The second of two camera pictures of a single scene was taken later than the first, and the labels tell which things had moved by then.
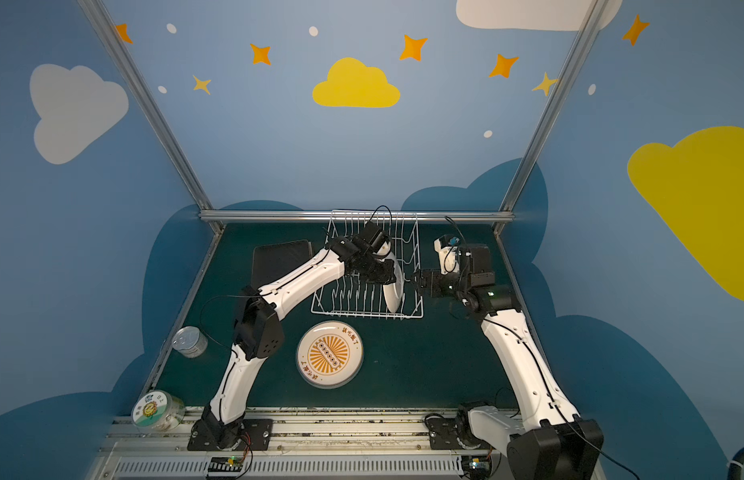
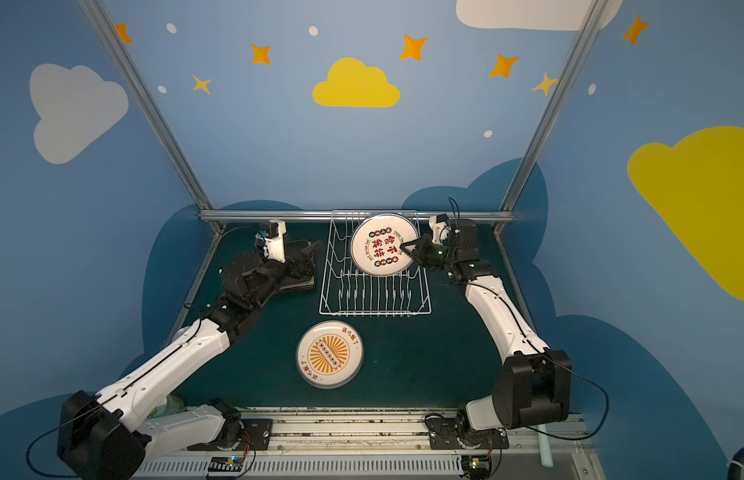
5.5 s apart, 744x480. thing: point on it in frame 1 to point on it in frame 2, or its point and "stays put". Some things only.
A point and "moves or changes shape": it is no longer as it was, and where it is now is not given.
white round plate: [330, 354] stays put
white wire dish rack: [353, 297] stays put
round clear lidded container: [158, 410] stays put
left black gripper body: [378, 267] to [294, 264]
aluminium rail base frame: [346, 445] stays put
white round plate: [393, 292] moves or changes shape
